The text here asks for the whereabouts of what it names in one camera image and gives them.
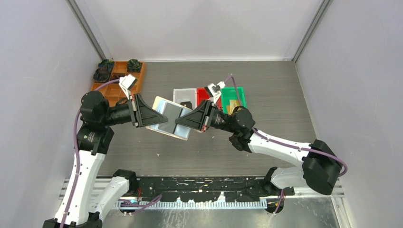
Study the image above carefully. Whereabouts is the dark bundle middle left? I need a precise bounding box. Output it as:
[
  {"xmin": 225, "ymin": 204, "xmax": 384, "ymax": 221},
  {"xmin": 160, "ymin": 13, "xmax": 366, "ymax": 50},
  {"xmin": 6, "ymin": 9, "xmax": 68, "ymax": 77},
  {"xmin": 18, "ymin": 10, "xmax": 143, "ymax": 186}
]
[{"xmin": 93, "ymin": 68, "xmax": 110, "ymax": 83}]

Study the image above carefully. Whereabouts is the dark bundle top right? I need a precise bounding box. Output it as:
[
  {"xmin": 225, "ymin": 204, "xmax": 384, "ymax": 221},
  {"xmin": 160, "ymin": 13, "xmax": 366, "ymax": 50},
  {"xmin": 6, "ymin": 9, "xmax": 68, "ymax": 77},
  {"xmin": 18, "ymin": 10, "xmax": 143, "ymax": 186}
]
[{"xmin": 126, "ymin": 59, "xmax": 143, "ymax": 73}]

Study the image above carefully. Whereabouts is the white plastic bin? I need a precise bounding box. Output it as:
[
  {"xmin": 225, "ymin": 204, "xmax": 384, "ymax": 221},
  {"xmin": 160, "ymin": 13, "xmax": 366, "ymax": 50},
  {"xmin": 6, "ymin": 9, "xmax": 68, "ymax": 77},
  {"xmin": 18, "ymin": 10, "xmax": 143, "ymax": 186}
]
[{"xmin": 173, "ymin": 88, "xmax": 197, "ymax": 109}]

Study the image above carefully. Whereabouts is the wooden compartment tray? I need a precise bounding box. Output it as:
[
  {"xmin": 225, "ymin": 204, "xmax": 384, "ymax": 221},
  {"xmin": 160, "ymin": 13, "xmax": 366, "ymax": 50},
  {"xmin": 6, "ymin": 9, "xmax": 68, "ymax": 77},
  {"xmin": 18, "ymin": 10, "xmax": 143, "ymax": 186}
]
[{"xmin": 90, "ymin": 60, "xmax": 146, "ymax": 108}]

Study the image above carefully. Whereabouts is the dark bundle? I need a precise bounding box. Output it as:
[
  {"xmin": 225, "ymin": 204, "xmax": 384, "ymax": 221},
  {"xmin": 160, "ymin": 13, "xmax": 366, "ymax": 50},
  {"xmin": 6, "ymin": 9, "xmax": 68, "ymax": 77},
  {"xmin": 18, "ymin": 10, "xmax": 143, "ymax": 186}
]
[
  {"xmin": 126, "ymin": 59, "xmax": 143, "ymax": 73},
  {"xmin": 110, "ymin": 74, "xmax": 125, "ymax": 81},
  {"xmin": 98, "ymin": 59, "xmax": 115, "ymax": 72},
  {"xmin": 93, "ymin": 68, "xmax": 110, "ymax": 83}
]

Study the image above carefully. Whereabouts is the black item in white bin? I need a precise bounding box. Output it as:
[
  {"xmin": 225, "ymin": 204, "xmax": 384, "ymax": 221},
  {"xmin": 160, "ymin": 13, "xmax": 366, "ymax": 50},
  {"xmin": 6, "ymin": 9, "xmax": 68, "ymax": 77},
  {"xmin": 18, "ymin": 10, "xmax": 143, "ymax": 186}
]
[{"xmin": 180, "ymin": 101, "xmax": 193, "ymax": 110}]

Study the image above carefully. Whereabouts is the aluminium rail frame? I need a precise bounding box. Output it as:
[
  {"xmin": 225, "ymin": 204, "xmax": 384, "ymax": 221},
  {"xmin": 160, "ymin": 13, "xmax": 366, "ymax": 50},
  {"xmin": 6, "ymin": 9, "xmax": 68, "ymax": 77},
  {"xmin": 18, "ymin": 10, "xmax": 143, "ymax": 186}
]
[{"xmin": 58, "ymin": 177, "xmax": 345, "ymax": 210}]

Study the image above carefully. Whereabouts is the gold card in green bin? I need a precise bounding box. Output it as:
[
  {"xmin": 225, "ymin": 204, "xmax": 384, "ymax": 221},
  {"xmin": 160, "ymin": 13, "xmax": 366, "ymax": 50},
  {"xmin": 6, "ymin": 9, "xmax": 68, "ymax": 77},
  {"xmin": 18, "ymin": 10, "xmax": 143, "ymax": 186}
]
[{"xmin": 226, "ymin": 99, "xmax": 240, "ymax": 114}]

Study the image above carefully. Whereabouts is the dark bundle top left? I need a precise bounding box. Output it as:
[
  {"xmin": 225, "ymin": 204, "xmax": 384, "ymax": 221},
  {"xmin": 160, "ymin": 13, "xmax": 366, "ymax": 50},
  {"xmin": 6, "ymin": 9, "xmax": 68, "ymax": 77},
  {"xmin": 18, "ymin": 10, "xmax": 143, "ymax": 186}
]
[{"xmin": 98, "ymin": 59, "xmax": 115, "ymax": 72}]

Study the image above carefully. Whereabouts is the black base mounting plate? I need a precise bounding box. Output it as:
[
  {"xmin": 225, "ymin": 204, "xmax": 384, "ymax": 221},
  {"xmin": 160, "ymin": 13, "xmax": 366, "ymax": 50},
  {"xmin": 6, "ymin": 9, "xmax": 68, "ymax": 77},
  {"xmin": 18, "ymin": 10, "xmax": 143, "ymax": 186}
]
[{"xmin": 123, "ymin": 176, "xmax": 280, "ymax": 203}]

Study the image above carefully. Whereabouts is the red plastic bin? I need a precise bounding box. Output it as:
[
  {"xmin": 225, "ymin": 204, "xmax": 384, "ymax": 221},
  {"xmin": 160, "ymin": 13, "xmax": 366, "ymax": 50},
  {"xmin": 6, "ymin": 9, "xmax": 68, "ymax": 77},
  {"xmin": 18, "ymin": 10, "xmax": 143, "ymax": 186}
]
[{"xmin": 196, "ymin": 87, "xmax": 222, "ymax": 110}]

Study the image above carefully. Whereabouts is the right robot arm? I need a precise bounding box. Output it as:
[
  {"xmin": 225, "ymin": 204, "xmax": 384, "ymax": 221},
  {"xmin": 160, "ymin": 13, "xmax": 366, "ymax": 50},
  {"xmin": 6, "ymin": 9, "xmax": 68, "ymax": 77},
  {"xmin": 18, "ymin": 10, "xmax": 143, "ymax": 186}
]
[{"xmin": 175, "ymin": 100, "xmax": 348, "ymax": 195}]

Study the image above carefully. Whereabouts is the green plastic bin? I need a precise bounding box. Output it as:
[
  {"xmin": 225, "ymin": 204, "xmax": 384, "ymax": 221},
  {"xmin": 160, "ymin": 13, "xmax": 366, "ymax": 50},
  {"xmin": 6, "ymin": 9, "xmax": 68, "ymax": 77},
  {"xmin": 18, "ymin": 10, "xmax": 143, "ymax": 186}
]
[{"xmin": 221, "ymin": 87, "xmax": 247, "ymax": 114}]

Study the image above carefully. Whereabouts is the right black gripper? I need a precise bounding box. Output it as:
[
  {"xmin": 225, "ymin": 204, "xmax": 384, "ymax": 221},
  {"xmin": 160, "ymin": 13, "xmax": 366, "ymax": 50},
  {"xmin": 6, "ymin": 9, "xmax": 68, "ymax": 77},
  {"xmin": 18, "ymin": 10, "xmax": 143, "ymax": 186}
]
[{"xmin": 175, "ymin": 100, "xmax": 237, "ymax": 133}]

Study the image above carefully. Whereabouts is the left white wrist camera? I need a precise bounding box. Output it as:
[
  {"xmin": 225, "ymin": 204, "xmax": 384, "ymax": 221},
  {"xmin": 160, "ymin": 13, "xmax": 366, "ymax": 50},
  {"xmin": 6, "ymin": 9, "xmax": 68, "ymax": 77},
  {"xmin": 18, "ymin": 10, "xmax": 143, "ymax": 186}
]
[{"xmin": 118, "ymin": 74, "xmax": 137, "ymax": 99}]

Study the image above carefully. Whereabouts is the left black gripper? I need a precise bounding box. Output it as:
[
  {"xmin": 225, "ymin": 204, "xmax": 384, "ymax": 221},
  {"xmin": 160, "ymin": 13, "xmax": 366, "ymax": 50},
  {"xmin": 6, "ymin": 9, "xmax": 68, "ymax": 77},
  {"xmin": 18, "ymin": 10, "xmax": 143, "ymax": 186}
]
[{"xmin": 102, "ymin": 93, "xmax": 168, "ymax": 127}]

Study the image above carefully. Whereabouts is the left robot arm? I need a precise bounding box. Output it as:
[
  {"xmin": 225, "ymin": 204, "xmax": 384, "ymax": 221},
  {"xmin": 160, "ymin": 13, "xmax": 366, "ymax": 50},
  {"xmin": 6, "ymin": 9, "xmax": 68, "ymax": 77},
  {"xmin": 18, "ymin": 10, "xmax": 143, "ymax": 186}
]
[{"xmin": 43, "ymin": 91, "xmax": 168, "ymax": 228}]

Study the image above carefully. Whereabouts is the dark bundle middle centre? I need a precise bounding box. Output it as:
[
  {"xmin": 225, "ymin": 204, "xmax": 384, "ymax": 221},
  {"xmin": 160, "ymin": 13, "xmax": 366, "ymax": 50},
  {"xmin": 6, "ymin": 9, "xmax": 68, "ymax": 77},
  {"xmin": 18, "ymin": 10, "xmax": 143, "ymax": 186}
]
[{"xmin": 110, "ymin": 74, "xmax": 125, "ymax": 81}]

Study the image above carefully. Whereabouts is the black card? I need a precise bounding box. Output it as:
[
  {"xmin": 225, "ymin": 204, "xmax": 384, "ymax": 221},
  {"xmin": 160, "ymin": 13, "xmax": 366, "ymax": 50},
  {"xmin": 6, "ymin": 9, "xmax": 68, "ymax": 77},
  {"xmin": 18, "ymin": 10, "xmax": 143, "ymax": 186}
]
[{"xmin": 157, "ymin": 103, "xmax": 182, "ymax": 134}]

